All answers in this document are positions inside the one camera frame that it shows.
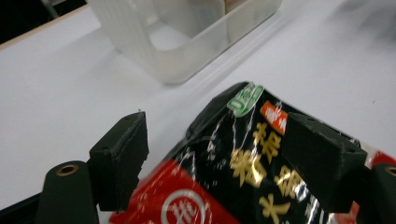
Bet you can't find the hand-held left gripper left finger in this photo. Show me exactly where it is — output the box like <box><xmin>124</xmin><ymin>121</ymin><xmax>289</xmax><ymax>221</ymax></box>
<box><xmin>88</xmin><ymin>111</ymin><xmax>150</xmax><ymax>213</ymax></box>

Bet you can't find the red and black food packet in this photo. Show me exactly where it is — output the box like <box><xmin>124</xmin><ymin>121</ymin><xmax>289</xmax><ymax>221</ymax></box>
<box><xmin>107</xmin><ymin>80</ymin><xmax>396</xmax><ymax>224</ymax></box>

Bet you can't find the wooden table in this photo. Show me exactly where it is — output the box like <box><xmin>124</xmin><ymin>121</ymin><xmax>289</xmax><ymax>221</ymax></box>
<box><xmin>0</xmin><ymin>3</ymin><xmax>91</xmax><ymax>52</ymax></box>

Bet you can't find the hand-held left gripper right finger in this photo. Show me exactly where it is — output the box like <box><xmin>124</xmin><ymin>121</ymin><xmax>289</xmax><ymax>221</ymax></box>
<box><xmin>280</xmin><ymin>112</ymin><xmax>369</xmax><ymax>215</ymax></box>

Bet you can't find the clear plastic container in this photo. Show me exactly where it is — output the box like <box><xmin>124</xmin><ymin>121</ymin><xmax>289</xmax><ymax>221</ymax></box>
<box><xmin>88</xmin><ymin>0</ymin><xmax>284</xmax><ymax>86</ymax></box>

